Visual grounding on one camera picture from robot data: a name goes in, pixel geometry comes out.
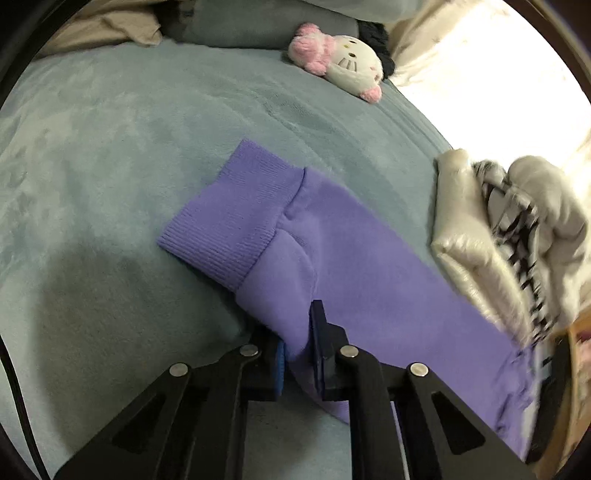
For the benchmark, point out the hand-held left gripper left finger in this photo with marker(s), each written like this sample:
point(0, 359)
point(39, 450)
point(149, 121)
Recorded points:
point(278, 369)

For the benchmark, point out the white and pink cat plush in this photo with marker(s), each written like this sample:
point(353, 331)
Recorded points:
point(346, 60)

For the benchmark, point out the white floral curtain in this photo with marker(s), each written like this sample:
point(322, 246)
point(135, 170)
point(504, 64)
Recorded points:
point(485, 60)

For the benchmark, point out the black and white patterned garment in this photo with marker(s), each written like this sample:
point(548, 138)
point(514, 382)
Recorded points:
point(508, 217)

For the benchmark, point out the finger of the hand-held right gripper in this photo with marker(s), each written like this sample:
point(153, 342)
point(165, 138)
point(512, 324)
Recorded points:
point(551, 392)

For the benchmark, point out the grey-blue bed blanket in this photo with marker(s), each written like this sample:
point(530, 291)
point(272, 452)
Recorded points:
point(115, 161)

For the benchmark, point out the light grey sweatshirt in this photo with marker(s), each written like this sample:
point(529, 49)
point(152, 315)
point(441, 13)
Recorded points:
point(554, 198)

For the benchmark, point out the beige puffy pillow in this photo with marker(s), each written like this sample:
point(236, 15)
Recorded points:
point(115, 23)

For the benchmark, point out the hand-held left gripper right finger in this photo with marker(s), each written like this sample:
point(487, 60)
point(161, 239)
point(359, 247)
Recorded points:
point(317, 341)

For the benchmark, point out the purple printed hoodie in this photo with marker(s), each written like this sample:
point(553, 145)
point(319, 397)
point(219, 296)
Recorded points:
point(369, 258)

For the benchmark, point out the grey-blue pillow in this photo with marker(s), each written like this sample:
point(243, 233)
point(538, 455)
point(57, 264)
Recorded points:
point(258, 27)

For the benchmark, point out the white puffy jacket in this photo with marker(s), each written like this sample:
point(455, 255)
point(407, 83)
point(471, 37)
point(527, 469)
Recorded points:
point(461, 240)

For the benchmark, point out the black fuzzy cloth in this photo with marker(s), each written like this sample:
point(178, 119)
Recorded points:
point(376, 39)

